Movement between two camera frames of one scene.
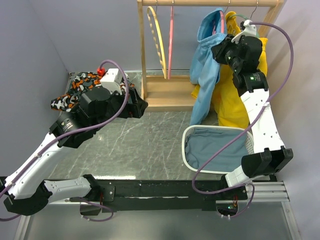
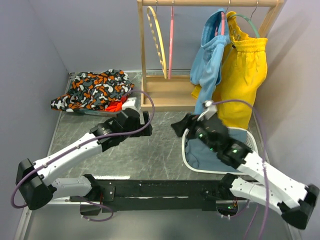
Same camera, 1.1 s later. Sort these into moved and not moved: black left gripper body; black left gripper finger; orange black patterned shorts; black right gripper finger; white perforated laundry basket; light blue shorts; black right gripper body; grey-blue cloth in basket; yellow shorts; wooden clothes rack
Moved: black left gripper finger; black left gripper body; light blue shorts; black right gripper finger; black right gripper body
Not moved: grey-blue cloth in basket; yellow shorts; white perforated laundry basket; wooden clothes rack; orange black patterned shorts
